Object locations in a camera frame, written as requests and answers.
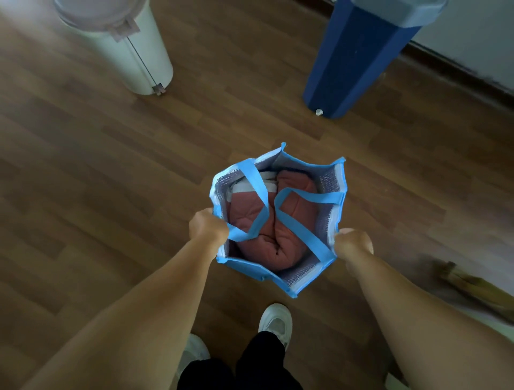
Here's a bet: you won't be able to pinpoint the person's left hand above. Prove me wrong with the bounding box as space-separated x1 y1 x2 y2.
188 207 230 258

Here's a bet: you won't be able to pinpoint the person's right hand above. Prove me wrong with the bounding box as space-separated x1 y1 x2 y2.
333 228 375 278

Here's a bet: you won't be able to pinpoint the light blue printed tote bag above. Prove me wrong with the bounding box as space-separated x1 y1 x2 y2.
208 141 349 299

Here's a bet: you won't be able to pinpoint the blue mop bucket grey lid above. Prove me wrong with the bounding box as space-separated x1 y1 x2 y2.
302 0 449 120

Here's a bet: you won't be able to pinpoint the person's left forearm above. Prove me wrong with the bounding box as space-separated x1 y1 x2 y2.
20 239 217 390

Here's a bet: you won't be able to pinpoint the person's right forearm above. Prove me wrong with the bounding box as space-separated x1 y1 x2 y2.
345 253 514 390

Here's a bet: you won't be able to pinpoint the person's white right shoe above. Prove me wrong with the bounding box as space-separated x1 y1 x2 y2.
258 303 293 351

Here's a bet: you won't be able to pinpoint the person's white shoe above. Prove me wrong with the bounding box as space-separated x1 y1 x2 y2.
176 333 211 380
258 303 293 351

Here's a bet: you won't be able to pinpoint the person's white left shoe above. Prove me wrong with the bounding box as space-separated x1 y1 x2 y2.
176 333 211 380

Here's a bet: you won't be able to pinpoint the person's black trousers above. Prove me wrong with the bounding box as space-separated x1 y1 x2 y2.
176 331 304 390

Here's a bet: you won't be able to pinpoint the white folded cloth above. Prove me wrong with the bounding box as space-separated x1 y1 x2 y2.
226 171 278 203

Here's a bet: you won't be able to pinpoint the red-brown folded cloth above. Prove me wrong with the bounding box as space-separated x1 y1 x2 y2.
224 169 321 273

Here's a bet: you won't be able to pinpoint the small open cardboard box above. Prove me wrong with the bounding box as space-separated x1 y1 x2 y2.
437 261 514 315

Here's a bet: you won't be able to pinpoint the white trash can pink lid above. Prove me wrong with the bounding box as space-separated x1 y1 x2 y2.
53 0 174 96

